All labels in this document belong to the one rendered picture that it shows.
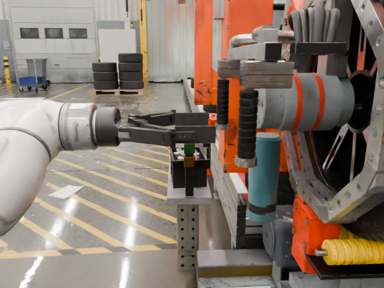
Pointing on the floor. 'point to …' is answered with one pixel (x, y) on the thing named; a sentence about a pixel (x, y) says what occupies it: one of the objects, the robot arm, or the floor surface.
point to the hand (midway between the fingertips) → (205, 126)
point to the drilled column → (187, 236)
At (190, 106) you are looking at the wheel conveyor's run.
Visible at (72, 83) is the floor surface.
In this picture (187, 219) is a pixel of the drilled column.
